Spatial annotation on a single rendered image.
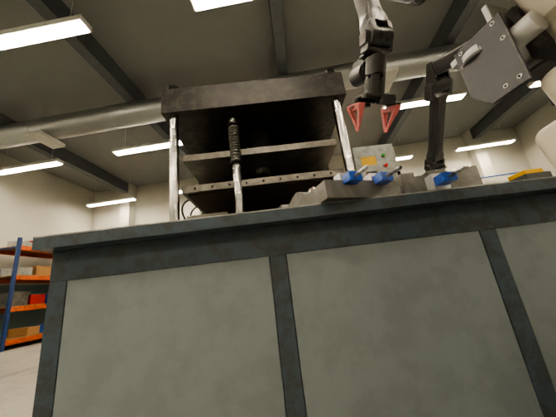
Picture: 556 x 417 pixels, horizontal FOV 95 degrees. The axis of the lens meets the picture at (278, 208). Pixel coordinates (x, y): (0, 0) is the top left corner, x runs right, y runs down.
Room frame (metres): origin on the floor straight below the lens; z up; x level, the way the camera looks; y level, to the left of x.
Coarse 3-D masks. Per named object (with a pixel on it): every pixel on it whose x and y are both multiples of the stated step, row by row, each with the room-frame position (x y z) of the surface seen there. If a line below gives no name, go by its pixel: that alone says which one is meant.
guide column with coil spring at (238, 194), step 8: (232, 120) 1.53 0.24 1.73; (232, 144) 1.54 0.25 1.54; (232, 152) 1.54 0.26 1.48; (232, 168) 1.55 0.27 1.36; (240, 168) 1.55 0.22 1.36; (240, 176) 1.55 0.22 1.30; (240, 184) 1.54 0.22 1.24; (240, 192) 1.54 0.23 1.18; (240, 200) 1.54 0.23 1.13; (240, 208) 1.54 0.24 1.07
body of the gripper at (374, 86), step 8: (368, 80) 0.60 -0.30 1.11; (376, 80) 0.59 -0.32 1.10; (384, 80) 0.60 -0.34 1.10; (368, 88) 0.61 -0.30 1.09; (376, 88) 0.60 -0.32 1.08; (384, 88) 0.61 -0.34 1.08; (360, 96) 0.61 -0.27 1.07; (368, 96) 0.60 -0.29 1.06; (376, 96) 0.61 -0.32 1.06; (392, 96) 0.62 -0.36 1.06
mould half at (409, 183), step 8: (472, 168) 0.80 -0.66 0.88; (400, 176) 0.79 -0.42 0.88; (408, 176) 0.79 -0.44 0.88; (416, 176) 0.79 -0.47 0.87; (424, 176) 0.79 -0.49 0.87; (464, 176) 0.80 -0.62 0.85; (472, 176) 0.80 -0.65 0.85; (400, 184) 0.80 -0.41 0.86; (408, 184) 0.79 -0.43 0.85; (416, 184) 0.79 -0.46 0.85; (424, 184) 0.79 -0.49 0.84; (456, 184) 0.80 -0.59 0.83; (464, 184) 0.80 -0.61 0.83; (472, 184) 0.80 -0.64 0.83; (480, 184) 0.80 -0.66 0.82; (408, 192) 0.79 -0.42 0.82
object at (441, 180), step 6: (462, 168) 0.64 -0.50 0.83; (432, 174) 0.73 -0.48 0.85; (438, 174) 0.73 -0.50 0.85; (444, 174) 0.69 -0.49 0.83; (450, 174) 0.68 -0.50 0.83; (456, 174) 0.67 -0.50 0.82; (426, 180) 0.76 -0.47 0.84; (432, 180) 0.73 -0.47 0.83; (438, 180) 0.71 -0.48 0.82; (444, 180) 0.69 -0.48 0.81; (450, 180) 0.69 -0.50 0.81; (432, 186) 0.74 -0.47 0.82; (438, 186) 0.73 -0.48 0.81; (444, 186) 0.73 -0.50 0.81; (450, 186) 0.73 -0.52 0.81
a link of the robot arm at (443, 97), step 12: (432, 84) 0.91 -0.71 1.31; (432, 96) 0.93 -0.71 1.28; (444, 96) 0.94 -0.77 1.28; (432, 108) 1.00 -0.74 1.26; (444, 108) 0.98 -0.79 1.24; (432, 120) 1.03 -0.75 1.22; (444, 120) 1.02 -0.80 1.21; (432, 132) 1.07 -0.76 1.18; (432, 144) 1.11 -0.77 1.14; (432, 156) 1.15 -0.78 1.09; (432, 168) 1.19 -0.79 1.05
